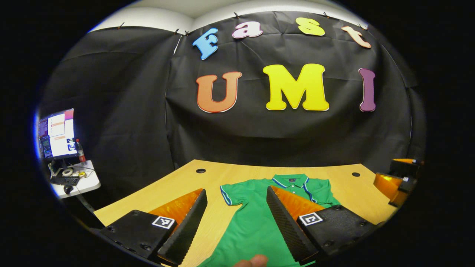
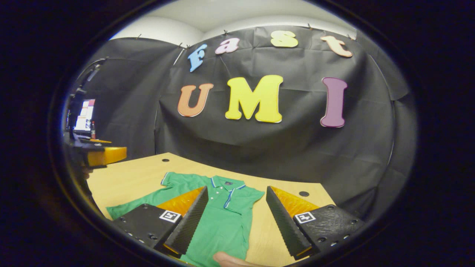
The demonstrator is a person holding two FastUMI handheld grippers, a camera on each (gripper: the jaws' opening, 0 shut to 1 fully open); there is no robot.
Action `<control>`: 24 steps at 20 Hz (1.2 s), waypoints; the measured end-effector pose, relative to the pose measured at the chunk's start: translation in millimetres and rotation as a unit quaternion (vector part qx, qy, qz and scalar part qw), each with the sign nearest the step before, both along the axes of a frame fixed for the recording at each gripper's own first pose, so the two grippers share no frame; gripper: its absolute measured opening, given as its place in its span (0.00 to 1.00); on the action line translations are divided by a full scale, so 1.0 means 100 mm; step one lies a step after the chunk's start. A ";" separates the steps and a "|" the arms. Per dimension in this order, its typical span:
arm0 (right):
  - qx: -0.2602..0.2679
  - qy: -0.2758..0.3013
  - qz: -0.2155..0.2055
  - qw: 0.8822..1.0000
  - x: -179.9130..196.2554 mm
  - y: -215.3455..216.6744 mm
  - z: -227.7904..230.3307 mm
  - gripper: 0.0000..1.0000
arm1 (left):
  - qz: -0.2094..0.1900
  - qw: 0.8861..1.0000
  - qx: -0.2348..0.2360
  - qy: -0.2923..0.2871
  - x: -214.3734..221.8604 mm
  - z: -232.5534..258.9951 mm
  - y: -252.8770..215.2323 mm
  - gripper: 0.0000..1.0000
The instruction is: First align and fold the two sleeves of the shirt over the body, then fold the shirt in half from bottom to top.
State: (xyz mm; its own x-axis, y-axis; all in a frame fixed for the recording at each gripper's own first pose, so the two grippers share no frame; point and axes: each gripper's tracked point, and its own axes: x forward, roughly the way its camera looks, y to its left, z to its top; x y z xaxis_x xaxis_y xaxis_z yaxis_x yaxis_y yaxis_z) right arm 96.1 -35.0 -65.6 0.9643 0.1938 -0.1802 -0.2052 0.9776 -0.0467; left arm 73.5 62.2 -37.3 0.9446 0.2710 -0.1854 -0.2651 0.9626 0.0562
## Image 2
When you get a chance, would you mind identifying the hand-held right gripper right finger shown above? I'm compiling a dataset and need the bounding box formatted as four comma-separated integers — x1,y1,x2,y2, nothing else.
266,186,367,260

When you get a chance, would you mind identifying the black backdrop cloth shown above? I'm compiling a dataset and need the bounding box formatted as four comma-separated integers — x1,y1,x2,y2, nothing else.
69,24,418,223

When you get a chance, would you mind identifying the computer monitor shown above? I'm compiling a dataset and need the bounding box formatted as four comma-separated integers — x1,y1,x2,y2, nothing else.
73,99,96,132

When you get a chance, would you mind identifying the green T-shirt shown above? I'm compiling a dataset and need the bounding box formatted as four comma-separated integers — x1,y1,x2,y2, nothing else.
106,172,265,267

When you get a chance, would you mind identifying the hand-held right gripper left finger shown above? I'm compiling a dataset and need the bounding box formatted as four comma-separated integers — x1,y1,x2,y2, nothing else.
111,186,209,259

